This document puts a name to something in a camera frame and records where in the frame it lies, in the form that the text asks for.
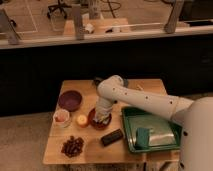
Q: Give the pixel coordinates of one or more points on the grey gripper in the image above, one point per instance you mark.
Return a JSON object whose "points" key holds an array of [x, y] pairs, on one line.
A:
{"points": [[100, 118]]}

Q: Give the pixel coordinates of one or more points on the red bowl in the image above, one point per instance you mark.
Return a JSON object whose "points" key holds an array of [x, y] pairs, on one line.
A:
{"points": [[95, 125]]}

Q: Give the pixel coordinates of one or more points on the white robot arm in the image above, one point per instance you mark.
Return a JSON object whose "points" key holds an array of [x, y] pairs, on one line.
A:
{"points": [[194, 116]]}

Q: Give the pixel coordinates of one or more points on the purple bowl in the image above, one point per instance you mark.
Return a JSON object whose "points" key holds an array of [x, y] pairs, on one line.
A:
{"points": [[70, 100]]}

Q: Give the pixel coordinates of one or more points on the dark brown rectangular block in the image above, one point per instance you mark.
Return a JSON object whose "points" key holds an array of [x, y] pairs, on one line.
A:
{"points": [[112, 137]]}

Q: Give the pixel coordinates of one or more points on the white cup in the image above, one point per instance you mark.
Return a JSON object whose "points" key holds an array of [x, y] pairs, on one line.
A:
{"points": [[61, 118]]}

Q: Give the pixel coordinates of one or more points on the dark round lid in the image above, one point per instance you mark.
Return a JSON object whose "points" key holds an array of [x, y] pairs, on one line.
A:
{"points": [[97, 81]]}

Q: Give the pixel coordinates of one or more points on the bunch of dark grapes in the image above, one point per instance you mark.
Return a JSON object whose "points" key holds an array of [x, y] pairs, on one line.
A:
{"points": [[73, 147]]}

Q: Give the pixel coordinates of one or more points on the blue cup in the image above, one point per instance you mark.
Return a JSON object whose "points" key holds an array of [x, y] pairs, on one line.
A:
{"points": [[126, 83]]}

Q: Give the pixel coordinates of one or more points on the green sponge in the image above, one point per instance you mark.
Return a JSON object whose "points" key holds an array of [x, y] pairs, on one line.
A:
{"points": [[142, 138]]}

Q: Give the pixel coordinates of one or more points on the green plastic tray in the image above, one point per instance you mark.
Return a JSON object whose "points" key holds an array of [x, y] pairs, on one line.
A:
{"points": [[128, 112]]}

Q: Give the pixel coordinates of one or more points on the clear plastic bag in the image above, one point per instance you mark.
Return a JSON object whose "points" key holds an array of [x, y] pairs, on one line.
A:
{"points": [[160, 133]]}

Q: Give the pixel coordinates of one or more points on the black office chair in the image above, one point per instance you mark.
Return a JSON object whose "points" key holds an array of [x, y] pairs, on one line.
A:
{"points": [[61, 6]]}

